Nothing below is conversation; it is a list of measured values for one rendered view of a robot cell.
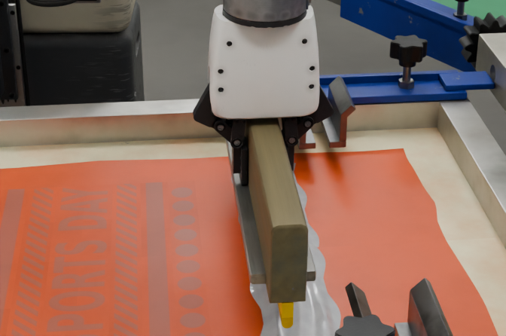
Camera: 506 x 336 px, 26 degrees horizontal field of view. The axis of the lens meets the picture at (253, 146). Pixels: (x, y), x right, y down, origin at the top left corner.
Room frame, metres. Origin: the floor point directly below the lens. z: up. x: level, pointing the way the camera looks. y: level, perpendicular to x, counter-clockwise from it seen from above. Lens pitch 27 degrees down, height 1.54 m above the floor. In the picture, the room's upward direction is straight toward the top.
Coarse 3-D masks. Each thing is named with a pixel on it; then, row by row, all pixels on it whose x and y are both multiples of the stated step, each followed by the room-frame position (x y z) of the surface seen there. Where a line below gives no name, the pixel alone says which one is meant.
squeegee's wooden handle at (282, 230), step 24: (264, 120) 0.92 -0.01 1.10; (264, 144) 0.87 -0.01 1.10; (264, 168) 0.83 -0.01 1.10; (288, 168) 0.83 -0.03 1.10; (264, 192) 0.79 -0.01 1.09; (288, 192) 0.79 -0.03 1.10; (264, 216) 0.78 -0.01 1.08; (288, 216) 0.75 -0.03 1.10; (264, 240) 0.78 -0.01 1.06; (288, 240) 0.74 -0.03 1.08; (264, 264) 0.78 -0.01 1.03; (288, 264) 0.74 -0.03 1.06; (288, 288) 0.74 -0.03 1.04
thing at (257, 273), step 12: (228, 144) 1.00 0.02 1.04; (228, 156) 0.99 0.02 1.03; (240, 192) 0.90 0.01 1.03; (240, 204) 0.88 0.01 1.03; (240, 216) 0.86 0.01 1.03; (252, 216) 0.86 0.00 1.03; (252, 228) 0.84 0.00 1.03; (252, 240) 0.82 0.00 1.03; (252, 252) 0.80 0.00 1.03; (252, 264) 0.78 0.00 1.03; (312, 264) 0.78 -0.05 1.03; (252, 276) 0.77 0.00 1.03; (264, 276) 0.77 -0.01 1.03; (312, 276) 0.77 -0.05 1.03
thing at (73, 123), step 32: (0, 128) 1.15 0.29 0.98; (32, 128) 1.15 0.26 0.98; (64, 128) 1.15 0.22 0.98; (96, 128) 1.16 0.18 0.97; (128, 128) 1.16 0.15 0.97; (160, 128) 1.17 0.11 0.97; (192, 128) 1.17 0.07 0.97; (320, 128) 1.18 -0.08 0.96; (352, 128) 1.19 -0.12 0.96; (384, 128) 1.19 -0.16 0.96; (448, 128) 1.15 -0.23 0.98; (480, 128) 1.13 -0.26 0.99; (480, 160) 1.05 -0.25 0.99; (480, 192) 1.02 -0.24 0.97
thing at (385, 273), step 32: (224, 256) 0.91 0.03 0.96; (352, 256) 0.91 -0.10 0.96; (384, 256) 0.91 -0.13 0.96; (416, 256) 0.91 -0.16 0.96; (448, 256) 0.91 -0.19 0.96; (224, 288) 0.86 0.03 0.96; (384, 288) 0.86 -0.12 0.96; (448, 288) 0.86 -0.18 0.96; (224, 320) 0.81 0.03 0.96; (256, 320) 0.81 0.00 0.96; (384, 320) 0.81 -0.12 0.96; (448, 320) 0.81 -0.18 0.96; (480, 320) 0.81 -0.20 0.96
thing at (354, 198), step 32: (128, 160) 1.11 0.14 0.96; (160, 160) 1.11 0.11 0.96; (192, 160) 1.11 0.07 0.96; (224, 160) 1.11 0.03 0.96; (320, 160) 1.11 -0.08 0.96; (352, 160) 1.11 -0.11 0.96; (384, 160) 1.11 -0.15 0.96; (224, 192) 1.04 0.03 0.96; (320, 192) 1.04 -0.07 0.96; (352, 192) 1.04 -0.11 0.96; (384, 192) 1.04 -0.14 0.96; (416, 192) 1.04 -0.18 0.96; (224, 224) 0.97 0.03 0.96; (320, 224) 0.97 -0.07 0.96; (352, 224) 0.97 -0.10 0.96; (384, 224) 0.97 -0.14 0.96; (416, 224) 0.97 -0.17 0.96
